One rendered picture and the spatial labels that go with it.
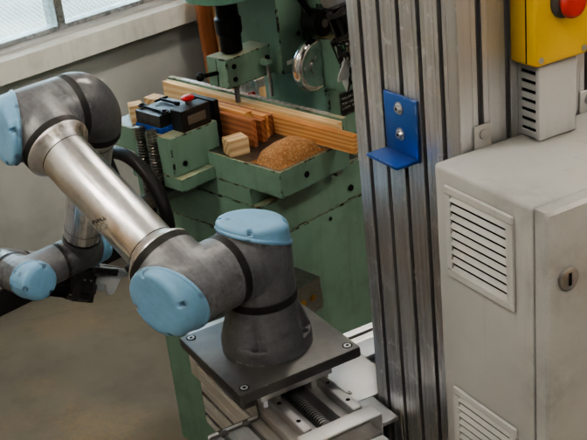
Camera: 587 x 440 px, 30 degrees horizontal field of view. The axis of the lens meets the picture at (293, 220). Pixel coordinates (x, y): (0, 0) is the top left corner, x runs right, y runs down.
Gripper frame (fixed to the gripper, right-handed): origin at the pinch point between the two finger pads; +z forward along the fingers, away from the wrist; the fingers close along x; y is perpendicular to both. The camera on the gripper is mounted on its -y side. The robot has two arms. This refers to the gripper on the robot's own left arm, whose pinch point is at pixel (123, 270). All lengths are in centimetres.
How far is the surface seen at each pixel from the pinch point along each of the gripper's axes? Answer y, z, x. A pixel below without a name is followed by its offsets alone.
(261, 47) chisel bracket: -55, 23, 3
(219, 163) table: -27.1, 12.3, 9.4
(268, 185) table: -24.8, 13.9, 24.6
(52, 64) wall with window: -47, 46, -123
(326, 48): -58, 32, 15
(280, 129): -37.4, 24.4, 13.2
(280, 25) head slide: -60, 23, 7
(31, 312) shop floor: 36, 59, -127
